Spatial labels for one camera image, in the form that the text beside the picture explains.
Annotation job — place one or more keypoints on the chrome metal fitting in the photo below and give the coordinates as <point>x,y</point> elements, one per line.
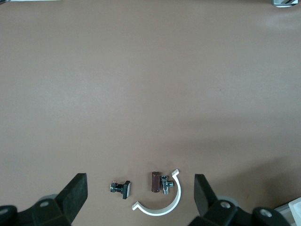
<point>164,184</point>

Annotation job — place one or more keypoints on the white curved pipe clamp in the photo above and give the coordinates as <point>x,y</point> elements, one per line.
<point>179,189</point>

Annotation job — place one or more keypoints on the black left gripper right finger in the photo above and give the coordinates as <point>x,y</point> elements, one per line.
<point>205,202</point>

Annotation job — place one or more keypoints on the brown cylinder part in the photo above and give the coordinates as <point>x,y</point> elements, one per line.
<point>155,182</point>

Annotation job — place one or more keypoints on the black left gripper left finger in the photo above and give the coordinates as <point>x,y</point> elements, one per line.
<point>68,202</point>

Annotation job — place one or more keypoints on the grey metal bracket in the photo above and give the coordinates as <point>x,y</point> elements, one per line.
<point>287,2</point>

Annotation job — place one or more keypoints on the small black switch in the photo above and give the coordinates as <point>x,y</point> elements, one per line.
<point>122,188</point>

